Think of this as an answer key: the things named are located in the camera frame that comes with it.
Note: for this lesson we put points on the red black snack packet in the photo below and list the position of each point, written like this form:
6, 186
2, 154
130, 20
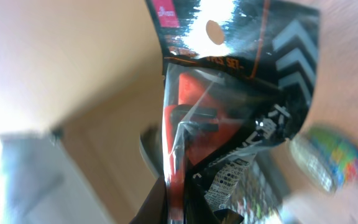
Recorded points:
238, 82

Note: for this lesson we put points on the white barcode scanner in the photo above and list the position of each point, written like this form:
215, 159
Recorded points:
150, 146

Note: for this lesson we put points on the tin can with pull tab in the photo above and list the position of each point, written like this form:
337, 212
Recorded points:
326, 156

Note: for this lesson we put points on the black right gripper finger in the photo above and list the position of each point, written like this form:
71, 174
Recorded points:
154, 208

